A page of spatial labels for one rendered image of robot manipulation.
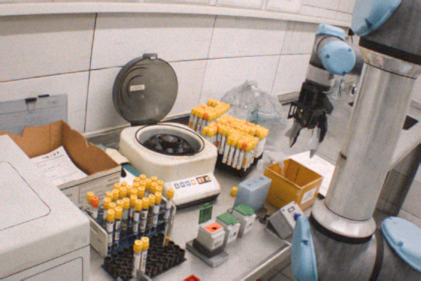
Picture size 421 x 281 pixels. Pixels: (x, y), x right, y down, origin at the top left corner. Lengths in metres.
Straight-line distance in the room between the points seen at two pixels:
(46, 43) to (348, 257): 0.89
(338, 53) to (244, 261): 0.52
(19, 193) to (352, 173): 0.48
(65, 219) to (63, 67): 0.72
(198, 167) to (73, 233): 0.66
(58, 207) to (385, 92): 0.47
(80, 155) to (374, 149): 0.75
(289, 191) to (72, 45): 0.72
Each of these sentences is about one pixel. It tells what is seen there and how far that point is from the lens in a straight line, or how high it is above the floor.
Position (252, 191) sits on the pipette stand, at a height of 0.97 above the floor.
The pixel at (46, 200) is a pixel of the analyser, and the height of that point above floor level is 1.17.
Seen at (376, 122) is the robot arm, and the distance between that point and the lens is 0.61.
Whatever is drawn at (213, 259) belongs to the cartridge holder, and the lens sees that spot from 0.94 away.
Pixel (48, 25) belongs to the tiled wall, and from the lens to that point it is 1.13.
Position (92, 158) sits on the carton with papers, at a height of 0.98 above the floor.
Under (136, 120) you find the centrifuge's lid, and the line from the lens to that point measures 1.29.
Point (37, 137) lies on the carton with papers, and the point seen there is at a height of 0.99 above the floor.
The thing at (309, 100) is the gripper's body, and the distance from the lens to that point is 1.09.
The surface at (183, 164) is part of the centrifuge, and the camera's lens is 1.10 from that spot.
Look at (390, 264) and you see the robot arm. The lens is 0.73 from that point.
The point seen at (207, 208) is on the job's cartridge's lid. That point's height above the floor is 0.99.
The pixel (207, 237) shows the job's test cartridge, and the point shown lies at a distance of 0.92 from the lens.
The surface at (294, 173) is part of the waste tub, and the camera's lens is 1.29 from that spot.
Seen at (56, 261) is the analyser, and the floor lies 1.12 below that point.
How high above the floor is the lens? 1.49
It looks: 24 degrees down
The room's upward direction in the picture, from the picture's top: 12 degrees clockwise
